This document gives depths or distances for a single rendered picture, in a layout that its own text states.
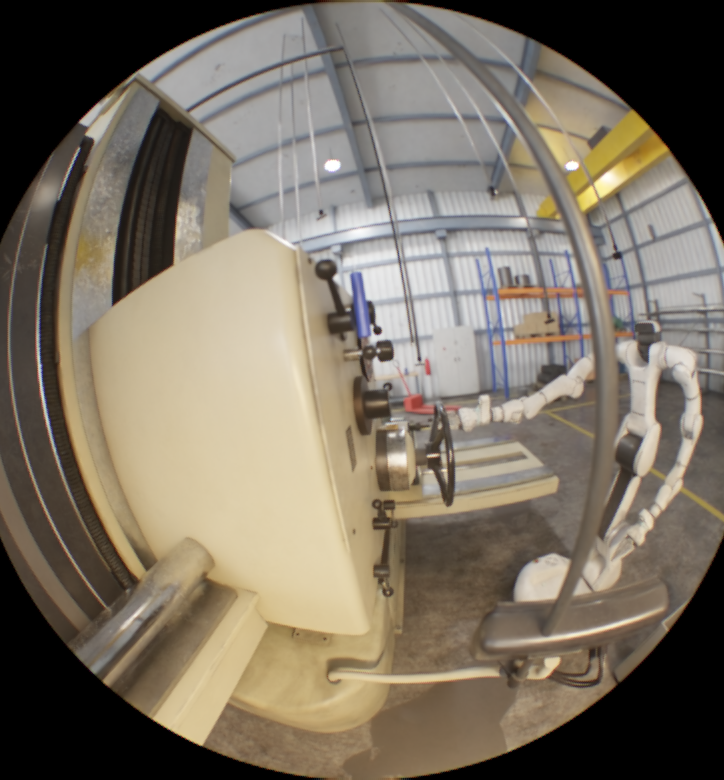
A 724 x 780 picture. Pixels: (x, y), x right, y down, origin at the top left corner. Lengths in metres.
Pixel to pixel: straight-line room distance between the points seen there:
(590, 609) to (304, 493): 0.48
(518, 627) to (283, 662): 0.97
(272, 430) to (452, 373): 7.53
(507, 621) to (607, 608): 0.16
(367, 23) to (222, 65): 2.94
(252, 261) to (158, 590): 0.61
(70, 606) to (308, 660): 0.84
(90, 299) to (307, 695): 1.42
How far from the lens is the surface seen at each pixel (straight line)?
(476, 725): 1.70
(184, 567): 0.63
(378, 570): 0.72
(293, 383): 0.35
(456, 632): 1.89
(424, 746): 1.67
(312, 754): 1.74
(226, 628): 0.64
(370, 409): 0.60
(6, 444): 0.78
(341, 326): 0.44
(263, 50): 7.02
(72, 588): 0.88
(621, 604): 0.51
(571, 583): 0.33
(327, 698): 1.14
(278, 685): 1.21
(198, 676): 0.61
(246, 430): 0.41
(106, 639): 0.59
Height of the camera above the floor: 1.67
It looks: 8 degrees down
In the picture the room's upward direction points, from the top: 8 degrees counter-clockwise
